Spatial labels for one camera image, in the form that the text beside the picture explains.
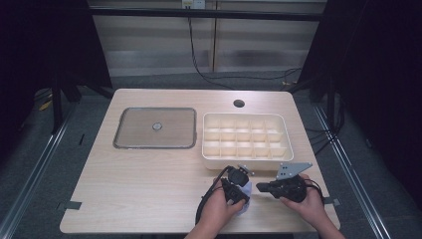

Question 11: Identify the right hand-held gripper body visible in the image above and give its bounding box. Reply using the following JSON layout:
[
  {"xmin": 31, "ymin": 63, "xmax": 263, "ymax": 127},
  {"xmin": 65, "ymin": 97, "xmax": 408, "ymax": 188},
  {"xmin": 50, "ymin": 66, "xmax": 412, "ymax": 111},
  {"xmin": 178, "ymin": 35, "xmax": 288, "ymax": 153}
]
[{"xmin": 270, "ymin": 161, "xmax": 314, "ymax": 204}]

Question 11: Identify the black horizontal bar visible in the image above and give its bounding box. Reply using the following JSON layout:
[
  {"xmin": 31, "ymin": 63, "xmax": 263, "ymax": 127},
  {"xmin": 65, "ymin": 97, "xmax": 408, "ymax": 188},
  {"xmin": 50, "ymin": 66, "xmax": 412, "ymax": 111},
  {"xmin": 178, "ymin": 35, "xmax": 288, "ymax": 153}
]
[{"xmin": 89, "ymin": 7, "xmax": 323, "ymax": 23}]

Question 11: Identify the dark curtain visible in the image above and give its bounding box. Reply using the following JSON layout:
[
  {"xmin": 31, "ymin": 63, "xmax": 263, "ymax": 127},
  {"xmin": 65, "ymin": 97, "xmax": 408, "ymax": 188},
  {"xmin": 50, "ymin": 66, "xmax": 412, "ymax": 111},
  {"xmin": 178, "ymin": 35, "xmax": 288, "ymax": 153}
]
[
  {"xmin": 0, "ymin": 0, "xmax": 112, "ymax": 160},
  {"xmin": 298, "ymin": 0, "xmax": 422, "ymax": 203}
]

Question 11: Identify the white wall socket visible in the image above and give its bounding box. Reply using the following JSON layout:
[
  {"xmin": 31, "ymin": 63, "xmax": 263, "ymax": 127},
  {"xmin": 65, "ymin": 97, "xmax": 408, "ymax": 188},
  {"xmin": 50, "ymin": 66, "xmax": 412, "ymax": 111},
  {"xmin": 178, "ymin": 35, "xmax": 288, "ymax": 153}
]
[{"xmin": 181, "ymin": 0, "xmax": 207, "ymax": 10}]

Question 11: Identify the metal floor rail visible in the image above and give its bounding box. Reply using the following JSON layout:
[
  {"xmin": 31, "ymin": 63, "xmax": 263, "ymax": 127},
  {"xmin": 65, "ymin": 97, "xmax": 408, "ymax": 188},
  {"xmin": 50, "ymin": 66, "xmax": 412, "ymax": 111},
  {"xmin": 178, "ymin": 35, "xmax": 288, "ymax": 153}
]
[
  {"xmin": 313, "ymin": 105, "xmax": 394, "ymax": 239},
  {"xmin": 0, "ymin": 106, "xmax": 78, "ymax": 239}
]

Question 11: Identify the bundle of black floor cables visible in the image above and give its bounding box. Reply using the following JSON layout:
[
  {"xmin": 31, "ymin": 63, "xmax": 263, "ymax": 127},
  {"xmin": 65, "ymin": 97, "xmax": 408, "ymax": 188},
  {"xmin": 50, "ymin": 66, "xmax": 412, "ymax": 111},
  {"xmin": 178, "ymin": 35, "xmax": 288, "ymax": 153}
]
[{"xmin": 304, "ymin": 93, "xmax": 346, "ymax": 157}]

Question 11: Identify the person's right hand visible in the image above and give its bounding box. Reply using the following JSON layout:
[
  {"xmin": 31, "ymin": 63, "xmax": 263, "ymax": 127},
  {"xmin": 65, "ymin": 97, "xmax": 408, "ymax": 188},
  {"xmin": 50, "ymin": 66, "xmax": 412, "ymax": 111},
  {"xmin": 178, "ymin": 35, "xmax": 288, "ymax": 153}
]
[{"xmin": 280, "ymin": 173, "xmax": 328, "ymax": 227}]

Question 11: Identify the black metal stand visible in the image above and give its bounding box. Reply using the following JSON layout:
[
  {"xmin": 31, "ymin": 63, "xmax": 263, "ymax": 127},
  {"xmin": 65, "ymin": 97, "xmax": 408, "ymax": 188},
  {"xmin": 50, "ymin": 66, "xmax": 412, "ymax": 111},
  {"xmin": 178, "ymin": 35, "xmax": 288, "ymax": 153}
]
[{"xmin": 50, "ymin": 75, "xmax": 65, "ymax": 135}]

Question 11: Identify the black wall cable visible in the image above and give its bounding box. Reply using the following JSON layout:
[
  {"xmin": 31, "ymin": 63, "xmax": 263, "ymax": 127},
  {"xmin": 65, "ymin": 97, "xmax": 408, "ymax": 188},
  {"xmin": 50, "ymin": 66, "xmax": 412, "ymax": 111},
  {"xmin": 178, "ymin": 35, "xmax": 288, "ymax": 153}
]
[{"xmin": 186, "ymin": 16, "xmax": 304, "ymax": 92}]

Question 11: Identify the person's left hand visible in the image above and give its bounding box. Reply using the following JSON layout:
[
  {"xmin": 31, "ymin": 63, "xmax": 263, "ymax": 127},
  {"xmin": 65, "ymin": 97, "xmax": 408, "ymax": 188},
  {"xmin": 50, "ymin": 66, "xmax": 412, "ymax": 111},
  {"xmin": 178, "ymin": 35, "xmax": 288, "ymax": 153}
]
[{"xmin": 200, "ymin": 187, "xmax": 247, "ymax": 231}]

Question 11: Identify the clear lid with grey rim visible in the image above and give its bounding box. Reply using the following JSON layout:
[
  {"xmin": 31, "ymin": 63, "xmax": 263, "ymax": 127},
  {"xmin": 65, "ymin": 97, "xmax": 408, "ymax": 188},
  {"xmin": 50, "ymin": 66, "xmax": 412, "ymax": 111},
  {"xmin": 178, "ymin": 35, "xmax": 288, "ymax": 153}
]
[{"xmin": 111, "ymin": 106, "xmax": 198, "ymax": 150}]

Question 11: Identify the left hand-held gripper black cable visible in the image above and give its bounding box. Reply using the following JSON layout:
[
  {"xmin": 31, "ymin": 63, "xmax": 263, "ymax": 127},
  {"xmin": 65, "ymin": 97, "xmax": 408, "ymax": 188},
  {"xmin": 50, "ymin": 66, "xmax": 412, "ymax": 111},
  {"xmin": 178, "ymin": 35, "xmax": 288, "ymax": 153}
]
[{"xmin": 194, "ymin": 165, "xmax": 231, "ymax": 225}]

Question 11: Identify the cream divided storage box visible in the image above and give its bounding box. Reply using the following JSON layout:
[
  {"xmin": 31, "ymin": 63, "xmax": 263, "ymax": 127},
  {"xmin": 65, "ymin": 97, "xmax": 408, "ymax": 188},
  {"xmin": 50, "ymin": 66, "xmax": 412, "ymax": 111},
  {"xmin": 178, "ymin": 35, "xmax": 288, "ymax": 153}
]
[{"xmin": 201, "ymin": 112, "xmax": 296, "ymax": 172}]

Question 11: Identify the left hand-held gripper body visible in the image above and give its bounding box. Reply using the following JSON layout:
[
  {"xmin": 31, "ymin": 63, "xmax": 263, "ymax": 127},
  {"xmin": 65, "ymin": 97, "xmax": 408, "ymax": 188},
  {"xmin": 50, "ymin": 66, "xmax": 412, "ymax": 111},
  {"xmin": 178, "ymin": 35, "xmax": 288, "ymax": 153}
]
[{"xmin": 219, "ymin": 163, "xmax": 255, "ymax": 205}]

